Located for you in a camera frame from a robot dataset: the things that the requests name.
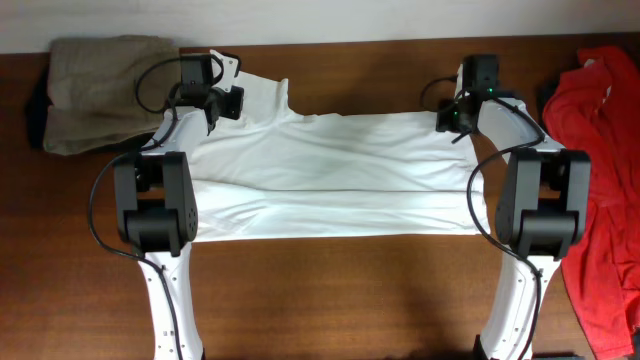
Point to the red garment pile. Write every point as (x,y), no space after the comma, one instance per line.
(595,108)

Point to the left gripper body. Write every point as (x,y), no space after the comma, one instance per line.
(225,101)

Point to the white polo shirt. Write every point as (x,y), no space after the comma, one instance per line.
(274,173)

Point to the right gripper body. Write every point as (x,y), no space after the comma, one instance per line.
(448,118)

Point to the folded khaki pants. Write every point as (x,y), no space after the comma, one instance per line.
(101,94)

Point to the folded dark garment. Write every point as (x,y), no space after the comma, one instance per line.
(36,110)

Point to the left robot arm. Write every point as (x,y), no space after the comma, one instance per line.
(157,213)

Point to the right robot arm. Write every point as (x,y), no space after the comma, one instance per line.
(540,215)

